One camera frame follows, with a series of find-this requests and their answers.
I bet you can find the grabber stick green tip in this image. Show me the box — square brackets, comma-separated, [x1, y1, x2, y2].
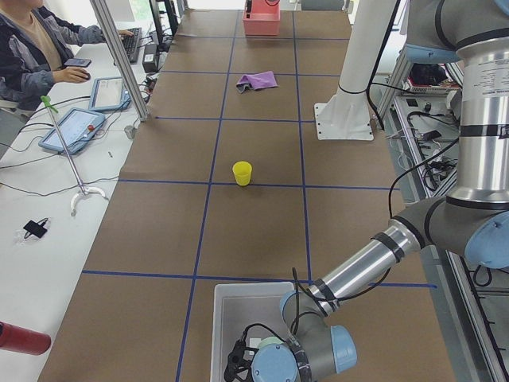
[41, 95, 109, 216]

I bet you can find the black power adapter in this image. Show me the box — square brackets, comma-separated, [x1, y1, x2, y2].
[142, 43, 159, 73]

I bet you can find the small black device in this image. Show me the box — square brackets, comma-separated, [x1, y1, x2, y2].
[23, 217, 49, 240]

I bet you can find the far teach pendant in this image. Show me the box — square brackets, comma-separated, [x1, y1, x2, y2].
[88, 77, 130, 112]

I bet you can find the small metal cylinder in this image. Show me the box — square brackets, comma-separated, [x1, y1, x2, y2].
[124, 126, 136, 139]

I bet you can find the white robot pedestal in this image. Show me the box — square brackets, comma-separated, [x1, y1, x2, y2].
[314, 0, 399, 141]

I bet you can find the near teach pendant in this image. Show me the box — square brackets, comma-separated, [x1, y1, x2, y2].
[38, 107, 106, 154]

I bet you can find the white translucent bin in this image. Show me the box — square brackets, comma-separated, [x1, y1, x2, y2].
[210, 282, 293, 381]

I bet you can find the black smartphone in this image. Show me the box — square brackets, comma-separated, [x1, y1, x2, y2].
[64, 58, 91, 68]

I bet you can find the pink plastic bin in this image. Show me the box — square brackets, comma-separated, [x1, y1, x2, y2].
[243, 0, 281, 37]

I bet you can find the aluminium frame post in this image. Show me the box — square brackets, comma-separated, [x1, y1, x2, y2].
[90, 0, 149, 122]

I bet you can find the green bowl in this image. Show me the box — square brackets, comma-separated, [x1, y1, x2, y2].
[258, 336, 284, 349]

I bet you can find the purple grey cloth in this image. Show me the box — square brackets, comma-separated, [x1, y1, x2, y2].
[235, 71, 278, 94]

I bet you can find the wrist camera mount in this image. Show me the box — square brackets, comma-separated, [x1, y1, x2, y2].
[223, 339, 258, 382]

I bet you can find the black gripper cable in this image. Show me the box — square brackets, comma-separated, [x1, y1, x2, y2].
[241, 322, 287, 344]

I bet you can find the person at desk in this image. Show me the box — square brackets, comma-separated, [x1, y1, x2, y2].
[0, 0, 136, 112]

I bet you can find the yellow plastic cup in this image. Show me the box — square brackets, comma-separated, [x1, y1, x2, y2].
[232, 161, 252, 186]

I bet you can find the teach pendant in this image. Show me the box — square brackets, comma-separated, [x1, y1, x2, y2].
[38, 107, 106, 154]
[88, 77, 130, 112]

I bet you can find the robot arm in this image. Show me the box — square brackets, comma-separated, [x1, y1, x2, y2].
[223, 1, 508, 381]

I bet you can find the black keyboard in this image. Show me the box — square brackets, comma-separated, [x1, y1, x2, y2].
[121, 28, 142, 63]

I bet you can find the red bottle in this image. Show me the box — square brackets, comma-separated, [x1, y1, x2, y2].
[1, 322, 52, 356]

